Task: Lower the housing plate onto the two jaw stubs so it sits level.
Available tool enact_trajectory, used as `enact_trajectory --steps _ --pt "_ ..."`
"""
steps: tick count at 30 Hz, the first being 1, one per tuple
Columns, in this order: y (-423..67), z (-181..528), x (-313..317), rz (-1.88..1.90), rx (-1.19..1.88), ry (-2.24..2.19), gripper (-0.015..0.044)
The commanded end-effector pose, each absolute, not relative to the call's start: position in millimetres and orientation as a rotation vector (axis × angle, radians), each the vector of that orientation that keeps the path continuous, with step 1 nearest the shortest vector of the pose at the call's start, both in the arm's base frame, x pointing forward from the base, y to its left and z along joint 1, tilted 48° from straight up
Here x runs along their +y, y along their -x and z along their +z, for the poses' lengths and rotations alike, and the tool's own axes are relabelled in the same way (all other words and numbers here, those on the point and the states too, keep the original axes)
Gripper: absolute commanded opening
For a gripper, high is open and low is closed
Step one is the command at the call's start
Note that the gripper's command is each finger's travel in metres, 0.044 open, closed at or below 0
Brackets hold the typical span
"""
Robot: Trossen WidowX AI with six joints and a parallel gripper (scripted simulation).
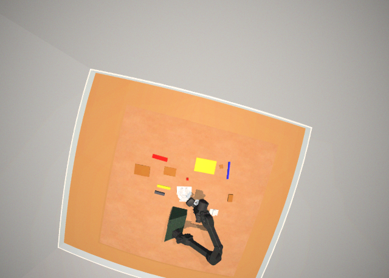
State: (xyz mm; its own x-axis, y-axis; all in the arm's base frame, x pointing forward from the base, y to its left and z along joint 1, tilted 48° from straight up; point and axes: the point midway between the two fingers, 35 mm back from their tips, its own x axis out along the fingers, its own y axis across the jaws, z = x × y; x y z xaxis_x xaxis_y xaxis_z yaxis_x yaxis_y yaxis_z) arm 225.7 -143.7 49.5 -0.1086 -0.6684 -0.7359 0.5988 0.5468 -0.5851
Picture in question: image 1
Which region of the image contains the red flat plate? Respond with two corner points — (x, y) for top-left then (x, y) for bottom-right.
(153, 154), (168, 162)

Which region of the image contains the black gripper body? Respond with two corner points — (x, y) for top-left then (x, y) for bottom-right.
(186, 198), (198, 213)

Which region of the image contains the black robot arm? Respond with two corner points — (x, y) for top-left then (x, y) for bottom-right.
(172, 199), (223, 265)

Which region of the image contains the yellow flat plate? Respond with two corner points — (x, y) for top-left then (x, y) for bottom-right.
(194, 158), (217, 175)

